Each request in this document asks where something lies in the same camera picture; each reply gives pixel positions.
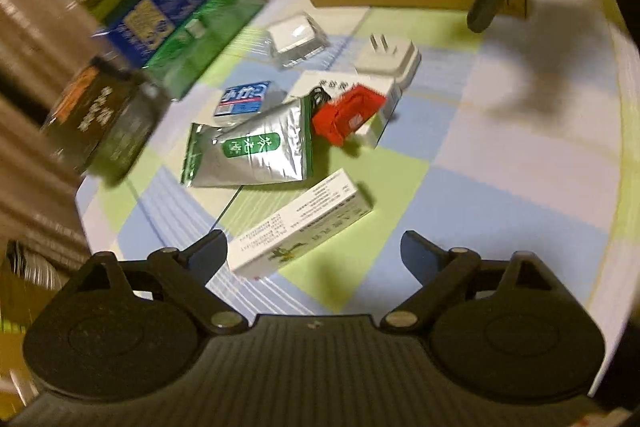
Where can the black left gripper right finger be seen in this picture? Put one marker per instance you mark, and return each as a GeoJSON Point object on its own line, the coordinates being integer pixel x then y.
{"type": "Point", "coordinates": [455, 276]}

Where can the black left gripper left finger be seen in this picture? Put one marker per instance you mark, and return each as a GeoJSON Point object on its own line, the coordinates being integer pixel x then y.
{"type": "Point", "coordinates": [164, 293]}

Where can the silver green tea pouch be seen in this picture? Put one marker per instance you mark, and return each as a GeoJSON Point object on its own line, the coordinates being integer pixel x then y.
{"type": "Point", "coordinates": [269, 148]}

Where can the white long medicine box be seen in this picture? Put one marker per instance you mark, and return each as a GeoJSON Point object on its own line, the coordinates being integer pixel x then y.
{"type": "Point", "coordinates": [326, 209]}

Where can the red small pouch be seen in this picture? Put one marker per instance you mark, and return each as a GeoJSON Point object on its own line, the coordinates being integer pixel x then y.
{"type": "Point", "coordinates": [340, 117]}

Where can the white power adapter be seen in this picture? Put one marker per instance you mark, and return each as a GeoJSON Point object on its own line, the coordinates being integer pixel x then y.
{"type": "Point", "coordinates": [394, 57]}

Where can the silver wrapped white box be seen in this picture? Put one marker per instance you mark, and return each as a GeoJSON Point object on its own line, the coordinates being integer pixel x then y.
{"type": "Point", "coordinates": [295, 39]}

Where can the dark green drink case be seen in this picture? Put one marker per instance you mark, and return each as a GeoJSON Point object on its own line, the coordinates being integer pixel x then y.
{"type": "Point", "coordinates": [103, 119]}

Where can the blue white small box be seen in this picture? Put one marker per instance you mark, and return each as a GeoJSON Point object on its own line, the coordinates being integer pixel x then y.
{"type": "Point", "coordinates": [240, 102]}

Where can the green wrapped drink pack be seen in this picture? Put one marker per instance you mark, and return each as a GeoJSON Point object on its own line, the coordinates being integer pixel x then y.
{"type": "Point", "coordinates": [188, 51]}

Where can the beige curtain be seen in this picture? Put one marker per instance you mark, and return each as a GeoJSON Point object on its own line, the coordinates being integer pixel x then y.
{"type": "Point", "coordinates": [43, 44]}

